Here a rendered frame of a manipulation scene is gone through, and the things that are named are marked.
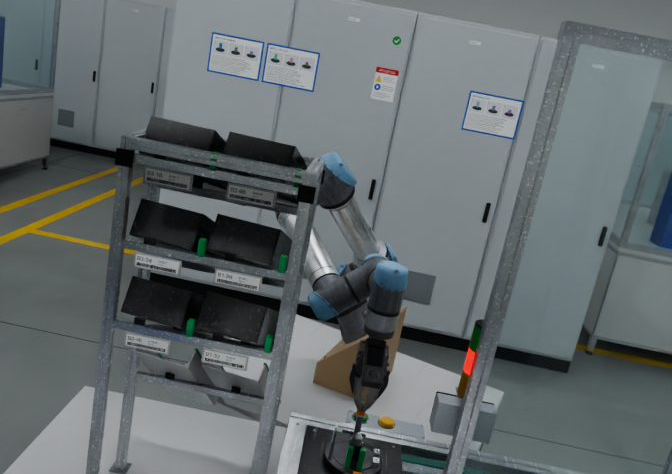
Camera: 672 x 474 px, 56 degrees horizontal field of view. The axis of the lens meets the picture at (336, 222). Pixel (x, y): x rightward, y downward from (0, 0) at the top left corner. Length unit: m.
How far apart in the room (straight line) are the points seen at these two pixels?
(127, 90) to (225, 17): 4.70
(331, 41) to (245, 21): 0.59
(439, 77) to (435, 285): 1.44
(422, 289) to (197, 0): 2.50
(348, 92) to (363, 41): 0.34
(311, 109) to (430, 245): 1.25
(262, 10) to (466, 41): 1.35
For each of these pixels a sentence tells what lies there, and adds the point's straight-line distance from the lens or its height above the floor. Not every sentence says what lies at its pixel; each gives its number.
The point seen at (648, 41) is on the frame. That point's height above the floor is 1.98.
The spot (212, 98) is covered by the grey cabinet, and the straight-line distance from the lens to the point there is 4.49.
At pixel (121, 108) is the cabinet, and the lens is 9.08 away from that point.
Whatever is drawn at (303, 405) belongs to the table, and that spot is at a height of 0.86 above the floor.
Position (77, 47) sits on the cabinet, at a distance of 9.30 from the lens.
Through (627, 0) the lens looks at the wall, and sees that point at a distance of 9.36.
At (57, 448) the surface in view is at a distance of 1.71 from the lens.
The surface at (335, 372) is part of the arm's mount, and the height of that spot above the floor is 0.92.
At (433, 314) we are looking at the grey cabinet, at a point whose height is 0.24.
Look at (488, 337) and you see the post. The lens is 1.25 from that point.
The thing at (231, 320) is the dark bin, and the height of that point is 1.33.
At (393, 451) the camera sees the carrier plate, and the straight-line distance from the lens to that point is 1.65.
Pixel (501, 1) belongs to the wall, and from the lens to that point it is 8.98.
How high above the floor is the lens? 1.85
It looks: 14 degrees down
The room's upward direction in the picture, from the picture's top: 11 degrees clockwise
